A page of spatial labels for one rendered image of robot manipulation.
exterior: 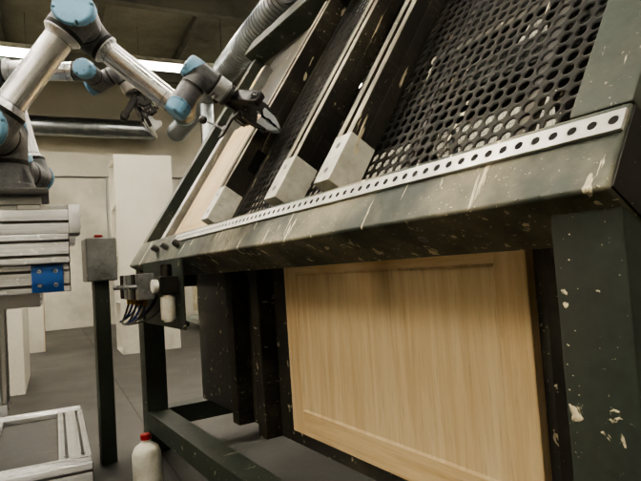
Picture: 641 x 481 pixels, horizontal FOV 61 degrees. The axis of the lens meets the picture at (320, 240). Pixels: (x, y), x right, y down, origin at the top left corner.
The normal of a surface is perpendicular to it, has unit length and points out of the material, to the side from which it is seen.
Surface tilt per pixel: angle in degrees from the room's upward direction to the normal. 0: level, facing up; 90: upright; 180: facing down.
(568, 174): 57
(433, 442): 90
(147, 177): 90
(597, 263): 90
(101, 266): 90
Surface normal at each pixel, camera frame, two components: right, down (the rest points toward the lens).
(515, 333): -0.85, 0.04
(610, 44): -0.75, -0.52
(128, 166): 0.43, -0.07
